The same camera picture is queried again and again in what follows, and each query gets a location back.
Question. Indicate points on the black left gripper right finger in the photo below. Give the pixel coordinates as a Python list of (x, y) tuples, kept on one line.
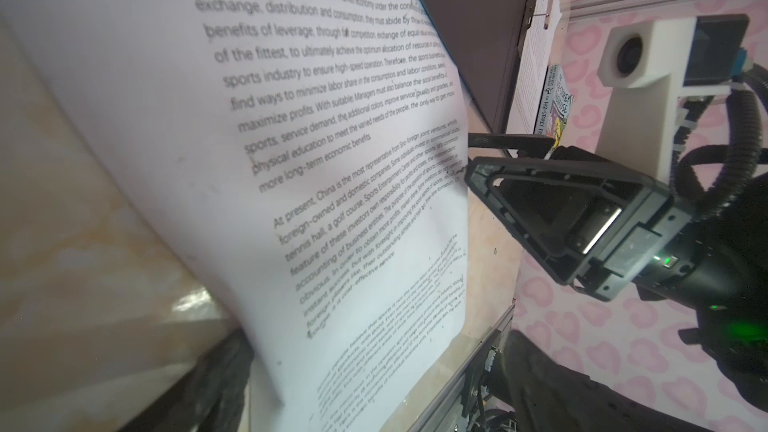
[(547, 396)]

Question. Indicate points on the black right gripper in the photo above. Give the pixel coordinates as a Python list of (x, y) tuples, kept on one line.
[(592, 225)]

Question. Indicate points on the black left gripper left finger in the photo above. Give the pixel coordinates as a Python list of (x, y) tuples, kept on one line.
[(210, 397)]

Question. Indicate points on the teal folder with black inside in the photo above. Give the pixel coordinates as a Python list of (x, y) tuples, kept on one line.
[(485, 39)]

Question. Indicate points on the printed paper sheet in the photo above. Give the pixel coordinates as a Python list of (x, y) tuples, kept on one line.
[(533, 68), (303, 157)]

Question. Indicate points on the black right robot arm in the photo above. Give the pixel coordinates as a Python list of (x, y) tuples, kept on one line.
[(717, 264)]

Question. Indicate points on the treehouse storey book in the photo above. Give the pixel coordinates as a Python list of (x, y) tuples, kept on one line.
[(555, 105)]

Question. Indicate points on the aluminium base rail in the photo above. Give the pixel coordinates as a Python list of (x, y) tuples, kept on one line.
[(459, 406)]

